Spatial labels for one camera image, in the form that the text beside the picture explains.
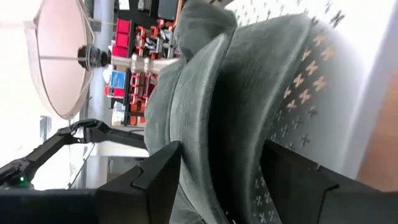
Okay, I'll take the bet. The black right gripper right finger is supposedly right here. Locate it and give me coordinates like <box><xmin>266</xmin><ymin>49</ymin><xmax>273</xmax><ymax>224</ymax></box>
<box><xmin>260</xmin><ymin>139</ymin><xmax>398</xmax><ymax>224</ymax></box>

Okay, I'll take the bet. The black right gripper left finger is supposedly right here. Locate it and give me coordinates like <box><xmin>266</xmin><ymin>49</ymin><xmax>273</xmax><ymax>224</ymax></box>
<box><xmin>0</xmin><ymin>140</ymin><xmax>183</xmax><ymax>224</ymax></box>

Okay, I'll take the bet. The blue box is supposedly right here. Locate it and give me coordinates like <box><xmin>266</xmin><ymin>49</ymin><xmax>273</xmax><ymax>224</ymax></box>
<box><xmin>109</xmin><ymin>70</ymin><xmax>127</xmax><ymax>90</ymax></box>

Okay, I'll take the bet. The table lamp white shade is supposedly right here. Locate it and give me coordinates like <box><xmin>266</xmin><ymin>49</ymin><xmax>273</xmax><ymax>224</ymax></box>
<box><xmin>23</xmin><ymin>0</ymin><xmax>184</xmax><ymax>121</ymax></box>

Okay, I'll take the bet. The shelf with red bins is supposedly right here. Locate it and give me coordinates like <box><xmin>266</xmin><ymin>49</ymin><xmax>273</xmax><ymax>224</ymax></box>
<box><xmin>104</xmin><ymin>17</ymin><xmax>187</xmax><ymax>127</ymax></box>

